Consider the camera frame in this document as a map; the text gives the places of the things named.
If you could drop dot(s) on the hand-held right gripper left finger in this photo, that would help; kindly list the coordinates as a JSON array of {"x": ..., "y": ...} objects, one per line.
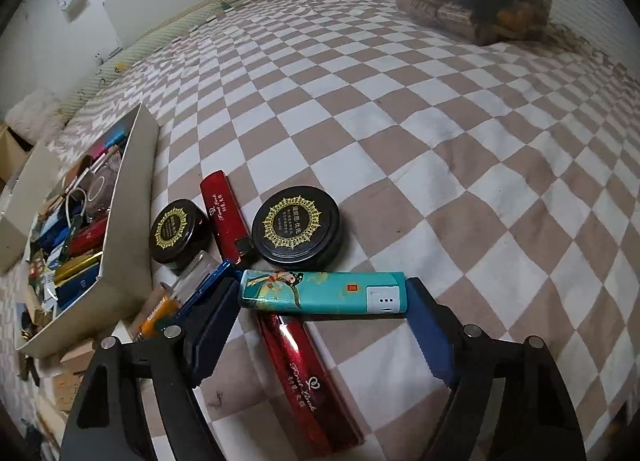
[{"x": 212, "y": 336}]

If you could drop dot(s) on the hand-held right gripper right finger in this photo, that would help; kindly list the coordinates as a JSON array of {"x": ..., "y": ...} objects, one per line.
[{"x": 432, "y": 341}]

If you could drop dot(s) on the teal printed lighter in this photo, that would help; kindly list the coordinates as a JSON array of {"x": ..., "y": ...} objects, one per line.
[{"x": 300, "y": 291}]

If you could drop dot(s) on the white shallow tray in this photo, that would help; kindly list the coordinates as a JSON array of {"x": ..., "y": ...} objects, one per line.
[{"x": 130, "y": 221}]

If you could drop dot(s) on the orange lighter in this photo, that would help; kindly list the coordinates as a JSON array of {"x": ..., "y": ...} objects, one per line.
[{"x": 157, "y": 316}]

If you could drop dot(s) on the clear plastic case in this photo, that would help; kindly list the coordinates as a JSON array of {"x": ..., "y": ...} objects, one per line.
[{"x": 195, "y": 273}]

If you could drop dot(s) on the long red metallic lighter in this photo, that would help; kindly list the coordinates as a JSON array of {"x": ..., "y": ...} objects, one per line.
[{"x": 300, "y": 376}]

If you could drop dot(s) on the small black round tin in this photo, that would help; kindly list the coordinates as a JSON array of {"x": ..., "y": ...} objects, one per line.
[{"x": 177, "y": 231}]

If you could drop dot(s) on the large black round tin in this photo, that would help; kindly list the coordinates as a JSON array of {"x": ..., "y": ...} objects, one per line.
[{"x": 295, "y": 226}]

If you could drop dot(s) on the flat wooden stick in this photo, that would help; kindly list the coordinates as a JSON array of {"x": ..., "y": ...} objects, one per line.
[{"x": 72, "y": 371}]

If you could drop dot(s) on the gold metallic lighter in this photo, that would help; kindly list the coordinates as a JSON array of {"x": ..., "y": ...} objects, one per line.
[{"x": 77, "y": 268}]

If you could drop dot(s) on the checkered bed sheet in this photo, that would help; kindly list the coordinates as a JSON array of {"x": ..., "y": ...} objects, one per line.
[{"x": 450, "y": 166}]

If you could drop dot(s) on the brown tape roll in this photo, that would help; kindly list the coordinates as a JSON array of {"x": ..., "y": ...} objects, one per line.
[{"x": 102, "y": 186}]

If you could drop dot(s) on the cream deep storage box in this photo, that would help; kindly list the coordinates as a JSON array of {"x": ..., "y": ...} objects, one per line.
[{"x": 12, "y": 241}]

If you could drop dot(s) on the white fluffy pillow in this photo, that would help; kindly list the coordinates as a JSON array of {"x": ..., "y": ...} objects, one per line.
[{"x": 32, "y": 113}]

